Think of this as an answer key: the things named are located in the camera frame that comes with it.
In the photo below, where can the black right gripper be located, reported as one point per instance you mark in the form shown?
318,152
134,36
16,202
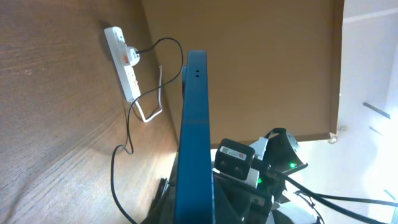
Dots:
235,202

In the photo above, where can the blue Galaxy smartphone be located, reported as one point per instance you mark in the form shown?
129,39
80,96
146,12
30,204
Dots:
194,195

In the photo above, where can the white power strip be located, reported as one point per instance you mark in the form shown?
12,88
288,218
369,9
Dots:
115,39

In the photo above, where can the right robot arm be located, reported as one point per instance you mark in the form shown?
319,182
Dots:
280,159

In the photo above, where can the white USB charger plug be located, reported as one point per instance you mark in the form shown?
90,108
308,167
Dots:
128,56

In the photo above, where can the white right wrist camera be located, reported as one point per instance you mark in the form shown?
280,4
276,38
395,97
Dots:
235,160

